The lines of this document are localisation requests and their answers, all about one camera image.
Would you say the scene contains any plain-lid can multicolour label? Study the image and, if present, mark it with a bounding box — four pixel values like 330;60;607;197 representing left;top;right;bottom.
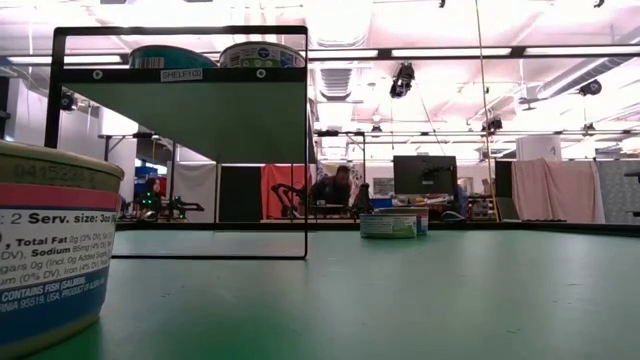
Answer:
359;213;419;240
218;41;306;69

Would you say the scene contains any teal tuna can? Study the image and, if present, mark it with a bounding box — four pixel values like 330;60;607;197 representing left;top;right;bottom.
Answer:
128;44;220;70

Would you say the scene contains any person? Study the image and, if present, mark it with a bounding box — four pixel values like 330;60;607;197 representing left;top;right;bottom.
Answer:
142;175;166;214
308;164;354;207

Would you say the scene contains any orange curtain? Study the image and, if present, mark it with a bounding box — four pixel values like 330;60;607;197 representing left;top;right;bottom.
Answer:
260;163;307;221

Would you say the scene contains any black panel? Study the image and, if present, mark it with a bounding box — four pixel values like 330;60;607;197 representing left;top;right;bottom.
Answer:
218;164;263;224

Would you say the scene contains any black monitor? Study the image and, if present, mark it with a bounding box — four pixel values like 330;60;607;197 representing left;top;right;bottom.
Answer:
392;154;459;197

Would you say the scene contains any gold-lid can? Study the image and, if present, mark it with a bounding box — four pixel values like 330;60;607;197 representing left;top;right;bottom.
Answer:
0;139;126;360
377;206;430;237

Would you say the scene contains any white curtain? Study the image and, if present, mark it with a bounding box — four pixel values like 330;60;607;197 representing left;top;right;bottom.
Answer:
172;160;220;224

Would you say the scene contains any beige curtain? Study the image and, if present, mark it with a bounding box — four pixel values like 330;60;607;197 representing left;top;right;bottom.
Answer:
510;157;605;221

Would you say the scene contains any wooden shelf black frame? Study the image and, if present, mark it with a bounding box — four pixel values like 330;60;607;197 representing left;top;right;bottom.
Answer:
43;25;317;261

